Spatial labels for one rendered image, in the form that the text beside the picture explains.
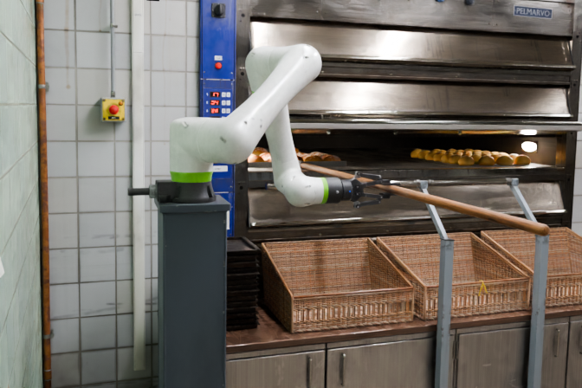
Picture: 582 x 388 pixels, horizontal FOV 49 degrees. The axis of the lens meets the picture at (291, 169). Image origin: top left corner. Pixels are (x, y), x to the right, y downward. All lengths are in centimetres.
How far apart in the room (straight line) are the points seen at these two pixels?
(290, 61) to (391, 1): 133
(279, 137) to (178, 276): 62
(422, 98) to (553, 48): 84
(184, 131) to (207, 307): 52
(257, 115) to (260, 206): 121
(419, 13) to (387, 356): 165
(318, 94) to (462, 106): 79
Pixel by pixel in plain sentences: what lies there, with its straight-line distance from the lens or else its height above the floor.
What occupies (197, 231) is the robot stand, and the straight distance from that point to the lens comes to 189.
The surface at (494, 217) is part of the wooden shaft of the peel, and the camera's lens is 183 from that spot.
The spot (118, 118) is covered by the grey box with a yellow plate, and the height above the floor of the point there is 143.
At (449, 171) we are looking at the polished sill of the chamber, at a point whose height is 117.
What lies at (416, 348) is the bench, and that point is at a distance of 285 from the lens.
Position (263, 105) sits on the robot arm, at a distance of 187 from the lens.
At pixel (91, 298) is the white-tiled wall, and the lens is 297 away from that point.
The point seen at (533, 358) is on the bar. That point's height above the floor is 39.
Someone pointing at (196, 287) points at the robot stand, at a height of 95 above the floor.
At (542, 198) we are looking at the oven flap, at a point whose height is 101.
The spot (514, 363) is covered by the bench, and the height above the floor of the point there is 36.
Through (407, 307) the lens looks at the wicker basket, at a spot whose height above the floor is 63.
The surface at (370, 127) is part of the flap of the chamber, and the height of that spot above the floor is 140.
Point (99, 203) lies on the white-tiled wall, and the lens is 288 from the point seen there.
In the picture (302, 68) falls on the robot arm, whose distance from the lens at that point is 201.
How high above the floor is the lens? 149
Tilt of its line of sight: 6 degrees down
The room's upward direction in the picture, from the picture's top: 1 degrees clockwise
